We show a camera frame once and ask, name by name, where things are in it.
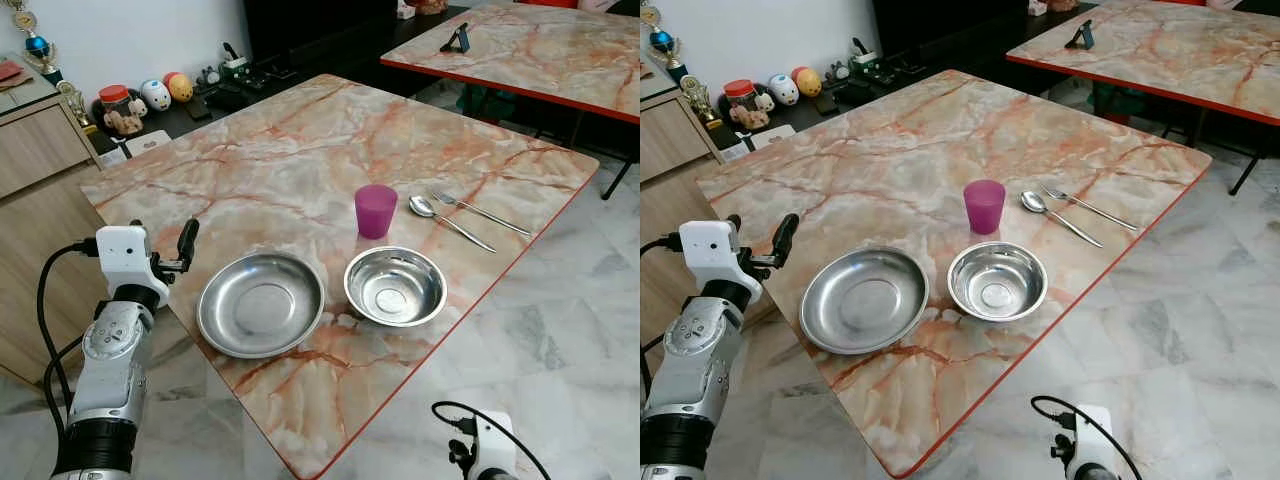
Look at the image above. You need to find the brown plush toy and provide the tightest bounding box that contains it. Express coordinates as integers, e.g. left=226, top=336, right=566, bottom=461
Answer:
left=103, top=106, right=147, bottom=137
left=730, top=98, right=774, bottom=130

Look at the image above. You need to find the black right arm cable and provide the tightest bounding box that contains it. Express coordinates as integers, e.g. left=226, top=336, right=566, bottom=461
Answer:
left=1031, top=396, right=1143, bottom=480
left=432, top=401, right=551, bottom=480

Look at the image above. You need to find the purple plastic cup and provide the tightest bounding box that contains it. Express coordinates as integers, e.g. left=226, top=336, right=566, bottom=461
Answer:
left=355, top=184, right=399, bottom=240
left=963, top=180, right=1007, bottom=236

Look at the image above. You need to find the light wooden cabinet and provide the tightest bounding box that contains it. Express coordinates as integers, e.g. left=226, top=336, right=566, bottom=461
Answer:
left=0, top=85, right=113, bottom=386
left=640, top=90, right=723, bottom=341

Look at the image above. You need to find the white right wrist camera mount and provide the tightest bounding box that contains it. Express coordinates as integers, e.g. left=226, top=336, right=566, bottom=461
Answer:
left=470, top=410, right=519, bottom=480
left=1072, top=403, right=1116, bottom=480

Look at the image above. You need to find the white card box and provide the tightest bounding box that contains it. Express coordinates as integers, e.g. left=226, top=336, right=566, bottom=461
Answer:
left=125, top=130, right=173, bottom=158
left=750, top=125, right=797, bottom=152

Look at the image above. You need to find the black TV console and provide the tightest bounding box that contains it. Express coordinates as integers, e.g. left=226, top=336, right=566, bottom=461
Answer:
left=90, top=10, right=471, bottom=141
left=720, top=5, right=1091, bottom=133

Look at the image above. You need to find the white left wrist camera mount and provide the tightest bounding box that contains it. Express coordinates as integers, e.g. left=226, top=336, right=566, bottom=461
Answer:
left=95, top=226, right=166, bottom=293
left=679, top=220, right=761, bottom=291

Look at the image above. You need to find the marble top table red edge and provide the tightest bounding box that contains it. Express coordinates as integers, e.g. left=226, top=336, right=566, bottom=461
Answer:
left=380, top=0, right=641, bottom=201
left=1005, top=0, right=1280, bottom=196
left=80, top=73, right=601, bottom=480
left=695, top=68, right=1213, bottom=479

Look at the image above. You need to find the black television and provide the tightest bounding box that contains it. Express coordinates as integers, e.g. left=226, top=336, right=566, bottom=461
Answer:
left=243, top=0, right=401, bottom=63
left=872, top=0, right=1036, bottom=56

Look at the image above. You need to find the steel fork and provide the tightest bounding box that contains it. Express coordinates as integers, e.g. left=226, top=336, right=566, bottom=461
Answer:
left=1041, top=185, right=1140, bottom=233
left=432, top=190, right=534, bottom=239

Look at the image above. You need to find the steel bowl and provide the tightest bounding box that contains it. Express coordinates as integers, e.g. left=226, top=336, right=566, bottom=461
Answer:
left=946, top=241, right=1049, bottom=324
left=343, top=245, right=448, bottom=329

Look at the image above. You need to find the small gold trophy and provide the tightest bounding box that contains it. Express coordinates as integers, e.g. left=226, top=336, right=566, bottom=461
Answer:
left=683, top=75, right=722, bottom=130
left=57, top=82, right=97, bottom=137

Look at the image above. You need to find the steel spoon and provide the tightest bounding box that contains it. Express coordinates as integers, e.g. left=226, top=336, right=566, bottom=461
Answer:
left=409, top=196, right=497, bottom=254
left=1020, top=191, right=1105, bottom=249

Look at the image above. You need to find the jar with red lid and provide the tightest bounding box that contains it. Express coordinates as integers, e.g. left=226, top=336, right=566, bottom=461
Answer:
left=723, top=79, right=761, bottom=116
left=97, top=85, right=136, bottom=121

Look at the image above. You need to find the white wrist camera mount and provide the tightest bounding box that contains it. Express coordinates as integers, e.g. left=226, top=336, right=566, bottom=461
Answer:
left=470, top=410, right=519, bottom=480
left=1072, top=403, right=1116, bottom=480
left=679, top=220, right=761, bottom=291
left=95, top=226, right=166, bottom=293

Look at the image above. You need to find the shallow steel plate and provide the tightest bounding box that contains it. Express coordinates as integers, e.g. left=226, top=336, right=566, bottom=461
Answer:
left=799, top=246, right=931, bottom=356
left=197, top=251, right=327, bottom=360

